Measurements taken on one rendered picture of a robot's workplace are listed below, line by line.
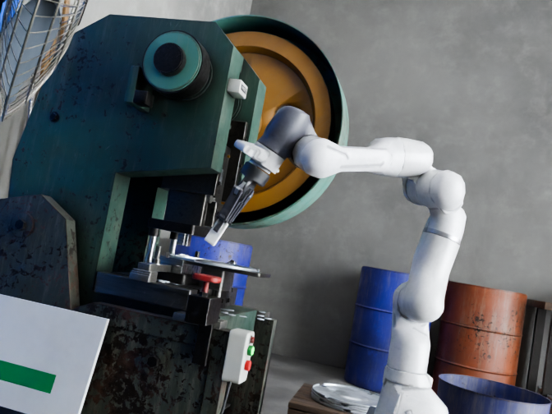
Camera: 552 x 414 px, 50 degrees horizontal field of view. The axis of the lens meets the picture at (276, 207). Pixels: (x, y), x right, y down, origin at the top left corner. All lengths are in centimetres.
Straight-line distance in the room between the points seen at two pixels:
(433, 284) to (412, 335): 17
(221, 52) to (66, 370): 100
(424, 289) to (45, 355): 106
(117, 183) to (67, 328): 45
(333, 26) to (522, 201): 225
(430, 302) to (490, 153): 369
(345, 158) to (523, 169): 383
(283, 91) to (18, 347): 130
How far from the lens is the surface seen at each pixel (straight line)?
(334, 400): 219
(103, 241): 186
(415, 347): 171
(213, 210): 187
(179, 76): 171
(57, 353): 179
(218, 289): 185
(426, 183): 167
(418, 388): 172
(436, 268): 169
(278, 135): 150
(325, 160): 146
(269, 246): 526
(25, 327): 186
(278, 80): 235
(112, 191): 186
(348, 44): 554
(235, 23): 246
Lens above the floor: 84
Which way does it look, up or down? 5 degrees up
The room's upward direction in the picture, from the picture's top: 10 degrees clockwise
